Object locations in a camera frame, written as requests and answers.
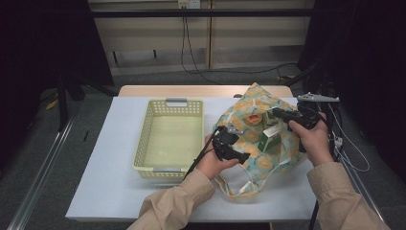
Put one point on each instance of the white wall socket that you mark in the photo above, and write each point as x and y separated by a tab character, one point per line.
189	4

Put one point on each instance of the black metal stand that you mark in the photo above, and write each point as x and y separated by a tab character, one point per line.
63	102

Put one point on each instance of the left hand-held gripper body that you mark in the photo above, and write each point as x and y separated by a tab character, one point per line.
225	140

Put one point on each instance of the person's left hand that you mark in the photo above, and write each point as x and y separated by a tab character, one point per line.
210	166

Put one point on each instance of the orange-print fabric bag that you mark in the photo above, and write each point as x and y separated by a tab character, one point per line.
261	163

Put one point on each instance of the wide green and white box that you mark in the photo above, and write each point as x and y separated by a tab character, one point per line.
270	119

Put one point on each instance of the long desk with black edge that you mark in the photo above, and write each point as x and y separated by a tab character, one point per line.
201	12

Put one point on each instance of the person's right hand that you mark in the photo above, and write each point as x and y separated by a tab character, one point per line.
316	143

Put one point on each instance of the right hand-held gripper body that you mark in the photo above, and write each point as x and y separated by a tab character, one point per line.
309	111

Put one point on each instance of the aluminium floor rail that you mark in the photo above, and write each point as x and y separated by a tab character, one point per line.
38	182

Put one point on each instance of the slim green and white box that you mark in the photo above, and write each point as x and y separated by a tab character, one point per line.
269	139

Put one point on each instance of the pale yellow perforated plastic basket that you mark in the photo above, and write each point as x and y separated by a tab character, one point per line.
172	137

